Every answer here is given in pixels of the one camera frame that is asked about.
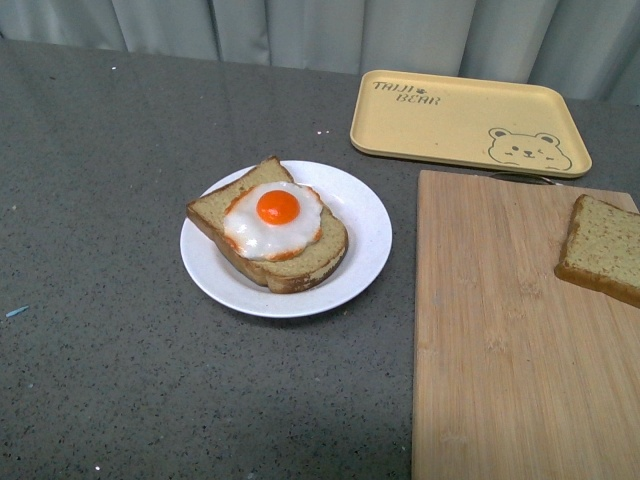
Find fried egg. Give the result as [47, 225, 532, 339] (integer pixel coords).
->
[223, 181, 323, 261]

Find white round plate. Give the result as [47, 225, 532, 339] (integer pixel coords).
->
[180, 160, 392, 318]

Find bread slice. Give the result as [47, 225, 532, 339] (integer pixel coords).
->
[554, 194, 639, 307]
[187, 156, 349, 294]

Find yellow bear tray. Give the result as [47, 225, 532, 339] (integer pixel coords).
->
[350, 70, 592, 178]

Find wooden cutting board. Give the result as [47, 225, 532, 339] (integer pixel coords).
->
[412, 171, 639, 479]

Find blue plastic scrap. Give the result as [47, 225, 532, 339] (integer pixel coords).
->
[5, 305, 29, 318]

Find grey curtain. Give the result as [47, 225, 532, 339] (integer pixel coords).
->
[1, 0, 639, 104]

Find metal cutting board handle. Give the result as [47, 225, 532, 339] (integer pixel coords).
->
[490, 172, 558, 186]

